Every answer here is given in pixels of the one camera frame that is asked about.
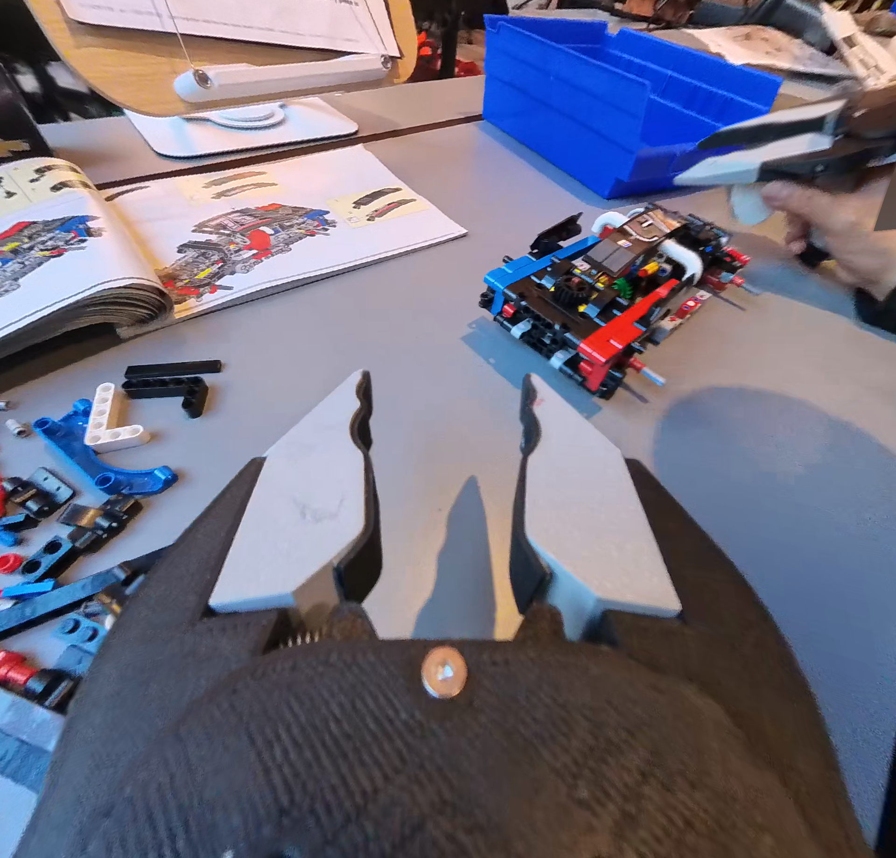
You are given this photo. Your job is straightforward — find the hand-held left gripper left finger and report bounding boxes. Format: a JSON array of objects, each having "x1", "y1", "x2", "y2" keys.
[{"x1": 209, "y1": 370, "x2": 385, "y2": 614}]

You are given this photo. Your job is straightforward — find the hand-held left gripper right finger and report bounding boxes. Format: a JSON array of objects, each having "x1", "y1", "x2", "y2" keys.
[{"x1": 510, "y1": 373, "x2": 683, "y2": 640}]

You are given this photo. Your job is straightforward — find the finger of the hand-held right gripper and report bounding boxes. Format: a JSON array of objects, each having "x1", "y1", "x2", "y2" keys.
[
  {"x1": 672, "y1": 134, "x2": 835, "y2": 188},
  {"x1": 696, "y1": 98, "x2": 849, "y2": 152}
]

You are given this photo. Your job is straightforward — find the toy brick car assembly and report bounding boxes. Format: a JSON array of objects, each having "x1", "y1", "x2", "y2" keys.
[{"x1": 479, "y1": 203, "x2": 756, "y2": 400}]

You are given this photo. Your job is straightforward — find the person's right forearm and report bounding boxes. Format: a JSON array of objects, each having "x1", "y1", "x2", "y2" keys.
[{"x1": 853, "y1": 285, "x2": 896, "y2": 344}]

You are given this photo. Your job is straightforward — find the grey desk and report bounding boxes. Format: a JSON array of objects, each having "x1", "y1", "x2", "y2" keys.
[{"x1": 0, "y1": 77, "x2": 896, "y2": 845}]

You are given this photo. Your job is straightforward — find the person's right hand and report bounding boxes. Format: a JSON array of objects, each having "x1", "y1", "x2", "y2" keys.
[{"x1": 759, "y1": 179, "x2": 896, "y2": 292}]

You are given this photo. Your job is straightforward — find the white printed paper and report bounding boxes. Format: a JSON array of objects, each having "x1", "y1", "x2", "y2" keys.
[{"x1": 682, "y1": 23, "x2": 851, "y2": 80}]

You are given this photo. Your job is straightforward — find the black angled toy beam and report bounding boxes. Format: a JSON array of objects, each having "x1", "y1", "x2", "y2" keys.
[{"x1": 121, "y1": 376, "x2": 211, "y2": 420}]

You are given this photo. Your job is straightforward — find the blue storage bin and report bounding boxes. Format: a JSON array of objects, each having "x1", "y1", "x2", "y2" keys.
[{"x1": 483, "y1": 14, "x2": 784, "y2": 199}]

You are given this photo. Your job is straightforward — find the black flat toy strip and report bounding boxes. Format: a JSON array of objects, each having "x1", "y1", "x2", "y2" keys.
[{"x1": 125, "y1": 359, "x2": 224, "y2": 381}]

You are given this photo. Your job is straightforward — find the white angled toy beam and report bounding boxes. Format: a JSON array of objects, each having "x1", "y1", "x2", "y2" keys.
[{"x1": 84, "y1": 382, "x2": 153, "y2": 453}]

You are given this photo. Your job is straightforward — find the pile of loose toy pieces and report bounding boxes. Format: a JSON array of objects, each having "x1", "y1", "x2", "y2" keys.
[{"x1": 0, "y1": 396, "x2": 176, "y2": 715}]

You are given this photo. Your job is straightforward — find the open instruction booklet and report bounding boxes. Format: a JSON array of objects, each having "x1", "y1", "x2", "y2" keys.
[{"x1": 0, "y1": 145, "x2": 469, "y2": 360}]

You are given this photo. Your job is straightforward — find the grey toy plate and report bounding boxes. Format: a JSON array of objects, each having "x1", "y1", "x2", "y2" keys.
[{"x1": 0, "y1": 690, "x2": 67, "y2": 792}]

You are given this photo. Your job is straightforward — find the black toy set box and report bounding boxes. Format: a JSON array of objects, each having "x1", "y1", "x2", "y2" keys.
[{"x1": 0, "y1": 53, "x2": 56, "y2": 166}]

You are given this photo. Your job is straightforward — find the brick building instruction sheet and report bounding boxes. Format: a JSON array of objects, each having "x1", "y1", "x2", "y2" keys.
[{"x1": 38, "y1": 0, "x2": 403, "y2": 57}]

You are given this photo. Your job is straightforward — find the blue curved toy frame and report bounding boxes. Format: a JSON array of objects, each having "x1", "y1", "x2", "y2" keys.
[{"x1": 33, "y1": 398, "x2": 179, "y2": 500}]

